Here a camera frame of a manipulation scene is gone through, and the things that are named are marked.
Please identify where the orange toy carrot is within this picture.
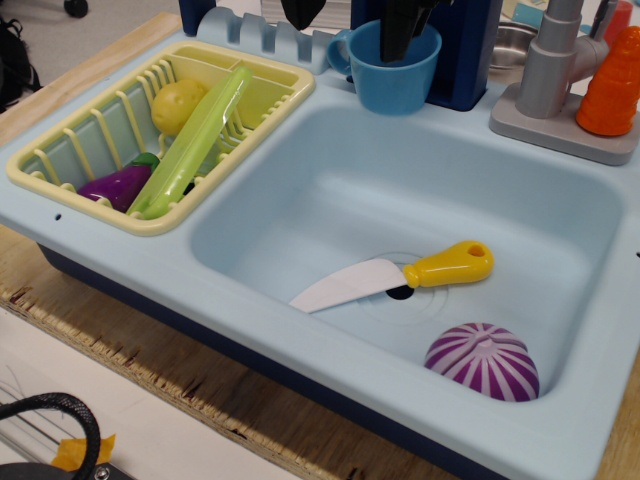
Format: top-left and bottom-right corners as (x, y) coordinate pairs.
(575, 26), (639, 137)

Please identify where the pale yellow drying rack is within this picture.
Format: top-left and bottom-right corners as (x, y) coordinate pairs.
(6, 41), (315, 236)

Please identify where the yellow tape piece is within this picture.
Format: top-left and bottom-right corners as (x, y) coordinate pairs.
(51, 434), (116, 472)

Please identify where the yellow handled toy knife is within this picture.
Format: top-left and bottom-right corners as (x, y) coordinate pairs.
(289, 240), (495, 313)

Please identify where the light blue plate holder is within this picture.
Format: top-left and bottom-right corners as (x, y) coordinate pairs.
(196, 7), (333, 75)

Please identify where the purple striped toy onion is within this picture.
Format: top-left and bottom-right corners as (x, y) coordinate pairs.
(424, 322), (540, 402)

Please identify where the blue plastic cup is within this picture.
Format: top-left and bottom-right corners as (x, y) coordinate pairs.
(326, 20), (442, 116)

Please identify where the steel bowl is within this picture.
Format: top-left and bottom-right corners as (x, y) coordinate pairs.
(490, 22), (538, 71)

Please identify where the black bag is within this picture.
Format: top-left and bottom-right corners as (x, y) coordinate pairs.
(1, 19), (42, 113)

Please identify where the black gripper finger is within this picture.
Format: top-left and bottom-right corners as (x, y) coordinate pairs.
(380, 0), (453, 63)
(280, 0), (326, 29)

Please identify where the purple toy eggplant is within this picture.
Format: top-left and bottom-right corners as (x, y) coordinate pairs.
(78, 152), (160, 213)

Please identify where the green plastic celery stick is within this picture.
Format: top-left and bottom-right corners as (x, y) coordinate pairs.
(127, 66), (253, 220)

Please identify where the light blue toy sink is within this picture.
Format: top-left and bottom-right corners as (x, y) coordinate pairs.
(0, 9), (640, 480)

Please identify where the black braided cable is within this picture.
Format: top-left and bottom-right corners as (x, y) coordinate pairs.
(0, 392), (103, 480)

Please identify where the yellow toy potato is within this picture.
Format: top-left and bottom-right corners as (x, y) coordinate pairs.
(151, 79), (206, 136)

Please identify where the black chair wheel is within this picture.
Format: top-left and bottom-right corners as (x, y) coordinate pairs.
(63, 0), (89, 19)

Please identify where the grey toy faucet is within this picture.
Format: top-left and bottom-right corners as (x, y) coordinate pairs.
(489, 1), (639, 166)

